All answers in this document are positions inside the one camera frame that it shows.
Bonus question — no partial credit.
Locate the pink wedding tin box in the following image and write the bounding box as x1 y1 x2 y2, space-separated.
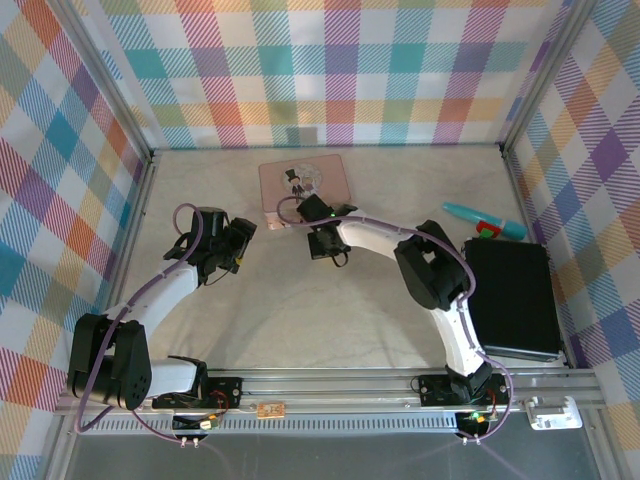
258 153 354 232

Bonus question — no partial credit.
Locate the small red green block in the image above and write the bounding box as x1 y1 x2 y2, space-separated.
474 219 504 240

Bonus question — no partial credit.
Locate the small black electronics module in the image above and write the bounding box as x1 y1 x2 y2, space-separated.
457 410 494 432
172 413 221 434

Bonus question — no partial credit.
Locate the teal marker pen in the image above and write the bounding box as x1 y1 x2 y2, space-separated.
442 201 529 240

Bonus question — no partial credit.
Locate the black hard case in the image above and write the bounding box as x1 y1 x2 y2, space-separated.
462 237 566 364

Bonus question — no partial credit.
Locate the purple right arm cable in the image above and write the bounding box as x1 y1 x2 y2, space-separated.
277 195 516 444

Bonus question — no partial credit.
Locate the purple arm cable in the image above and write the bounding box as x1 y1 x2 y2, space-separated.
277 195 516 444
73 202 204 444

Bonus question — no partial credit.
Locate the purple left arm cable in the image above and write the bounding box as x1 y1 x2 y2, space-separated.
73 202 204 444

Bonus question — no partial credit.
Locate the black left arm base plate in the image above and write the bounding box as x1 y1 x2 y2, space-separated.
152 377 244 409

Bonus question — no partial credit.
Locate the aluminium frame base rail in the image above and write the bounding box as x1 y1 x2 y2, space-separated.
54 367 601 416

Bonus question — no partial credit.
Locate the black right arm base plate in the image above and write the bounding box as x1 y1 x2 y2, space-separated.
417 374 509 406

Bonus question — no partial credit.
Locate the aluminium frame post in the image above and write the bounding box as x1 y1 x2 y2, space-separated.
498 0 601 156
47 0 157 164

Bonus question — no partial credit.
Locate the white plastic bracket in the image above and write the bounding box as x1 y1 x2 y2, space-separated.
524 395 585 431

